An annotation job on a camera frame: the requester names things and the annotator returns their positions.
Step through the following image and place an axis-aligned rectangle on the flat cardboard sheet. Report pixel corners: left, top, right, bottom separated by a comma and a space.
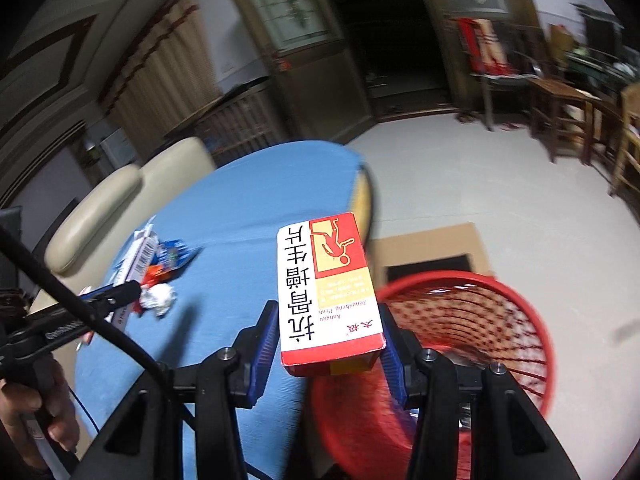
369, 222, 497, 288

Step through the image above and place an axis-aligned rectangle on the blue snack wrapper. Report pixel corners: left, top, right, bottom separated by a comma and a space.
157, 238, 202, 272

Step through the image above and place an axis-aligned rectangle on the brown door with glass pane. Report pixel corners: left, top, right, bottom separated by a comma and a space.
217, 0, 377, 145
404, 0, 540, 113

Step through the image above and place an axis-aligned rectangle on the brown wooden stool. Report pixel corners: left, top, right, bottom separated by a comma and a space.
529, 76, 602, 164

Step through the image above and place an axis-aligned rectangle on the red garment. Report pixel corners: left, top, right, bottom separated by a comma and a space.
457, 17, 512, 77

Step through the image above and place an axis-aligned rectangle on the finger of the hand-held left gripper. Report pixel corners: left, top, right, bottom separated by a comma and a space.
75, 280, 143, 318
79, 284, 121, 301

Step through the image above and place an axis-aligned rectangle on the round wooden table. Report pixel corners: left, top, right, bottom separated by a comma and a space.
347, 166, 377, 243

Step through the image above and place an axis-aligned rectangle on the metal frame chair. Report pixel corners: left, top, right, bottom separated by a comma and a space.
456, 16, 543, 132

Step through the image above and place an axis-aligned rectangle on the person's left hand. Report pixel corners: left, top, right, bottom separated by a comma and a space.
0, 357, 82, 468

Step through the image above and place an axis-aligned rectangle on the black cable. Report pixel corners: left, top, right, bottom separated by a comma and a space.
0, 224, 201, 436

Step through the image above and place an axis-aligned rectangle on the wooden slatted crib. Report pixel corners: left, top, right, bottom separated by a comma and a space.
164, 77, 297, 167

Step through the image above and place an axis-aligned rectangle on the red white medicine box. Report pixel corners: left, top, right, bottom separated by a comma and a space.
276, 211, 387, 377

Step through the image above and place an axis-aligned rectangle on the beige striped curtain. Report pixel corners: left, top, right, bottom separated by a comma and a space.
99, 0, 222, 162

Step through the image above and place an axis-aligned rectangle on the white appliance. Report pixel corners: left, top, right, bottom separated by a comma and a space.
97, 127, 137, 169

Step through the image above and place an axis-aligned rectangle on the orange snack wrapper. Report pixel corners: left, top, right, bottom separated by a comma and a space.
142, 263, 175, 287

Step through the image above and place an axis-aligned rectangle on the blue tablecloth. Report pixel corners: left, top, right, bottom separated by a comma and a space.
75, 140, 368, 480

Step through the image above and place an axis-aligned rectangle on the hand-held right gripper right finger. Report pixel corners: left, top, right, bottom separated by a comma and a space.
377, 302, 583, 480

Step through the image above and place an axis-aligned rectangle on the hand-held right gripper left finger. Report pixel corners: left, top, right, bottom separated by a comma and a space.
70, 300, 281, 480

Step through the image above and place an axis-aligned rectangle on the red plastic mesh basket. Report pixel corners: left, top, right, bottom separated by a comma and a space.
310, 270, 555, 480

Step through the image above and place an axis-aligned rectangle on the white plastic bag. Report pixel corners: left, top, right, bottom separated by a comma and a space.
138, 282, 179, 317

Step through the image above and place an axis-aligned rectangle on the beige leather sofa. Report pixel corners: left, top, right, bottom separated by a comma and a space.
27, 136, 217, 323

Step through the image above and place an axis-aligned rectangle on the white barcode carton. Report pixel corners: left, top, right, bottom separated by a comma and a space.
106, 215, 162, 332

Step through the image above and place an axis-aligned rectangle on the black computer monitor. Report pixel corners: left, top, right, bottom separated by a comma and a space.
581, 9, 625, 55

